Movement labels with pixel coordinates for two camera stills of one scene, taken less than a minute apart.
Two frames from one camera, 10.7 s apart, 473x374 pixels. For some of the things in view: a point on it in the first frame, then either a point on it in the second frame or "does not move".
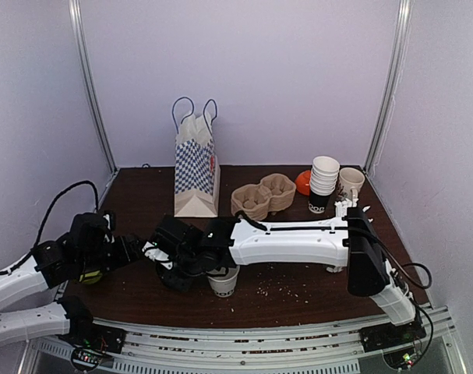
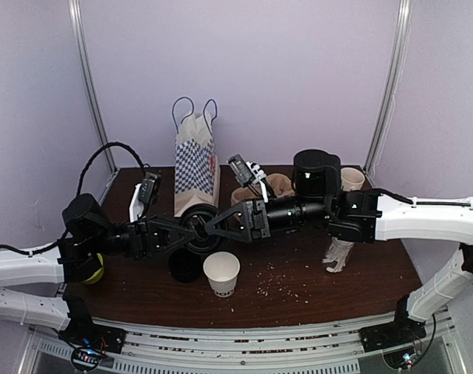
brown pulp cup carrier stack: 255,201 does not move
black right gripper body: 173,273 → 257,220
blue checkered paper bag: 197,184 does not move
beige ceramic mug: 351,181 does not move
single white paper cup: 224,285 does not move
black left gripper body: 94,259 → 138,243
